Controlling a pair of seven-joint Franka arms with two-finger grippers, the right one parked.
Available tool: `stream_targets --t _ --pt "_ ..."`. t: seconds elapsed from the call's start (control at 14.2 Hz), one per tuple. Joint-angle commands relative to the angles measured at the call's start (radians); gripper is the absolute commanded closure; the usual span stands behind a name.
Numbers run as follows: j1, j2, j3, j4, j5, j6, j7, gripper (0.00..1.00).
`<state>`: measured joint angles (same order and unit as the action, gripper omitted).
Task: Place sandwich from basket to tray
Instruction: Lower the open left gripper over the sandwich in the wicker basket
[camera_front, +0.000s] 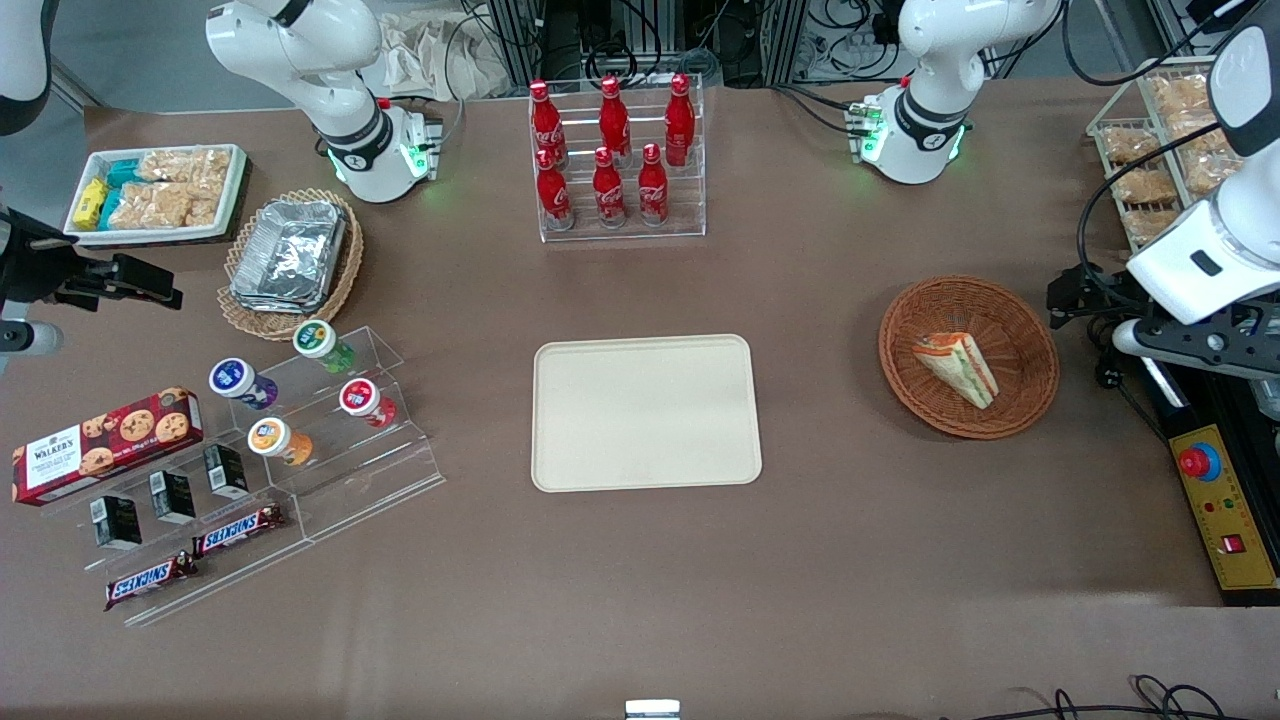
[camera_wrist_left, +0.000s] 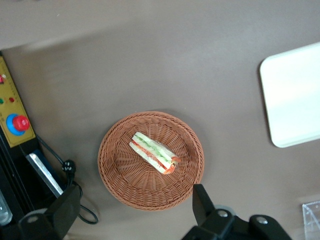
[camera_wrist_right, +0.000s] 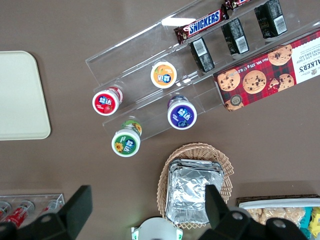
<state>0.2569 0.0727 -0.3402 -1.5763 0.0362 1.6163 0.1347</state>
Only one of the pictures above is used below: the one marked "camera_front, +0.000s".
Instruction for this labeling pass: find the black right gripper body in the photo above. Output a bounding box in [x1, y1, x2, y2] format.
[0, 208, 119, 308]

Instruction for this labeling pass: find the triangle sandwich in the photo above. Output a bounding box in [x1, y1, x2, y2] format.
[912, 332, 1001, 410]

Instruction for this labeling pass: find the brown round wicker basket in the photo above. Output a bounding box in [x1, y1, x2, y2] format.
[878, 276, 1061, 441]

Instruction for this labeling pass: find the white rectangular snack tray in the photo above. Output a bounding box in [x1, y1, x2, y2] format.
[63, 143, 249, 246]

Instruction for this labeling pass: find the light oval wicker basket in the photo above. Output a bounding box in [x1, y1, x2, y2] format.
[217, 188, 365, 342]

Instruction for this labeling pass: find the beige plastic tray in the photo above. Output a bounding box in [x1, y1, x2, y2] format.
[531, 334, 763, 494]

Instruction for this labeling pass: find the bagged fried snack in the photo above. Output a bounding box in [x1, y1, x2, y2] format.
[1150, 75, 1215, 118]
[1165, 113, 1243, 157]
[1100, 125, 1163, 167]
[1180, 150, 1245, 197]
[1110, 167, 1180, 207]
[1122, 207, 1186, 247]

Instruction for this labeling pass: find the yellow snack packet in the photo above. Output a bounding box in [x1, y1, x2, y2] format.
[71, 178, 109, 232]

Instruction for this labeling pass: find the purple lid drink cup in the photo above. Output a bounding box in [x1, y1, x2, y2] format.
[208, 357, 280, 412]

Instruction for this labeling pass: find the black equipment cabinet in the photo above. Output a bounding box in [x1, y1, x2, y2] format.
[1140, 355, 1280, 608]

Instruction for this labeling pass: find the stack of foil trays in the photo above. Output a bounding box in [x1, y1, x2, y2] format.
[229, 200, 349, 315]

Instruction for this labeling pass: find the red Walkers cookie box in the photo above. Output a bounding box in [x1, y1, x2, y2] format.
[12, 386, 205, 507]

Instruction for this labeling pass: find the green lid drink cup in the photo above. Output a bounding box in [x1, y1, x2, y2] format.
[292, 319, 357, 375]

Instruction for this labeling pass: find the orange lid drink cup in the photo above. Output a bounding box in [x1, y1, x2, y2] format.
[247, 417, 315, 469]

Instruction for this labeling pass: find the small black box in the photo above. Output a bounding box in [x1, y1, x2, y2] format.
[149, 470, 198, 526]
[203, 444, 251, 501]
[90, 494, 144, 551]

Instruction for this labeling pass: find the yellow emergency stop box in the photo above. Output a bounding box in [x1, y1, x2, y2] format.
[1168, 424, 1279, 593]

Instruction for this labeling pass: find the red lid drink cup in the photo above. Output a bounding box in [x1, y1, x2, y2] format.
[338, 377, 399, 430]

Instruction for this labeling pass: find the Snickers chocolate bar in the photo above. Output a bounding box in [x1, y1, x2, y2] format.
[104, 552, 199, 612]
[192, 503, 287, 559]

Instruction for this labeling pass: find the clear acrylic stepped stand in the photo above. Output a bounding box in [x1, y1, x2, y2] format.
[45, 325, 446, 629]

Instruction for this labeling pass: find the crumpled beige cloth bag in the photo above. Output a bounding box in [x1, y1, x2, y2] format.
[378, 10, 513, 101]

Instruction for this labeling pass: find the red cola bottle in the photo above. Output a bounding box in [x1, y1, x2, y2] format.
[598, 76, 632, 161]
[665, 73, 697, 167]
[637, 143, 670, 227]
[529, 80, 567, 167]
[536, 148, 575, 232]
[592, 147, 627, 229]

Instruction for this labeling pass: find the clear acrylic bottle rack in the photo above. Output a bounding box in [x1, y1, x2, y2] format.
[528, 73, 707, 244]

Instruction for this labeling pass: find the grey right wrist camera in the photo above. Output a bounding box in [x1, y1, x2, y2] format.
[0, 319, 64, 359]

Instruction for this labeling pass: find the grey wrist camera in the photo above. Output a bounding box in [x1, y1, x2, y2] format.
[1112, 317, 1280, 382]
[0, 319, 64, 359]

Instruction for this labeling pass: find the black power cable with plug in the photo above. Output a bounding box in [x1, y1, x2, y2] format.
[1093, 340, 1171, 443]

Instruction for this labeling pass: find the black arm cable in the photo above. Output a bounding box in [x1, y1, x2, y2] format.
[1060, 0, 1236, 293]

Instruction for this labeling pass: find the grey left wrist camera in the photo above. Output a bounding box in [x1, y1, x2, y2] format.
[1112, 317, 1280, 382]

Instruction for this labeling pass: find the white wire rack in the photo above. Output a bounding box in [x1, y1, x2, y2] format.
[1086, 55, 1251, 251]

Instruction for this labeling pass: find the black floor cable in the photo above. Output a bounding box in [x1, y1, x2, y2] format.
[948, 674, 1257, 720]

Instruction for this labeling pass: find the aluminium equipment frame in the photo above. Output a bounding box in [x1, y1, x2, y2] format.
[488, 0, 901, 89]

